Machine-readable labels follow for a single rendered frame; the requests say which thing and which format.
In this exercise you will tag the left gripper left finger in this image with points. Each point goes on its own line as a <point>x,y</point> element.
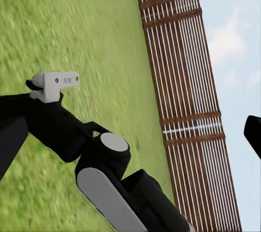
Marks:
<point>13,133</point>

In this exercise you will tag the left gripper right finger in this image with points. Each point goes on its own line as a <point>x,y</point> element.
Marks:
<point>252,132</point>

